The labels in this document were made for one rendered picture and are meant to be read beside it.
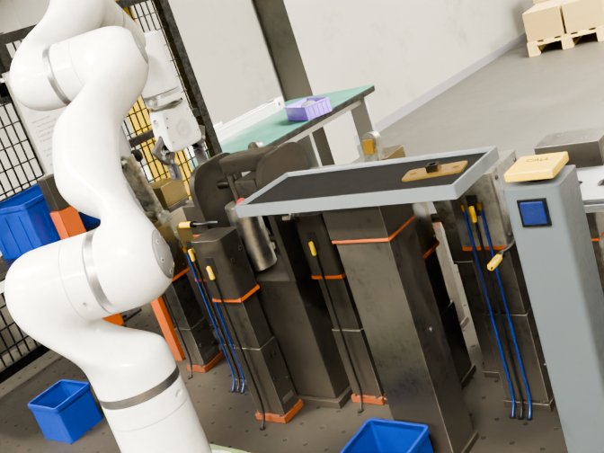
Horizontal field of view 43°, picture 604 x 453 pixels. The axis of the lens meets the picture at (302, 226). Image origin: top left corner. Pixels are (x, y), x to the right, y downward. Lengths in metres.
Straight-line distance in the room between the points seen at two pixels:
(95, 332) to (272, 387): 0.44
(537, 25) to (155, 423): 7.34
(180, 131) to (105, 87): 0.55
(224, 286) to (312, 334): 0.18
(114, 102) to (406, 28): 6.23
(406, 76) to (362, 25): 0.72
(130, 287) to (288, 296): 0.43
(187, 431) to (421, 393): 0.35
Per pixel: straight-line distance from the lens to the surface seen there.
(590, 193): 1.30
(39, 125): 2.24
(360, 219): 1.07
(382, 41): 7.04
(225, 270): 1.36
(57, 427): 1.77
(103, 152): 1.18
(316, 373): 1.46
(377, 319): 1.15
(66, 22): 1.39
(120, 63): 1.26
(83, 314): 1.09
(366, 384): 1.44
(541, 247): 0.98
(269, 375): 1.45
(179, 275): 1.73
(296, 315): 1.41
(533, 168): 0.95
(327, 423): 1.45
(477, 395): 1.40
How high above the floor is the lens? 1.45
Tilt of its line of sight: 17 degrees down
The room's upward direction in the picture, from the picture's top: 19 degrees counter-clockwise
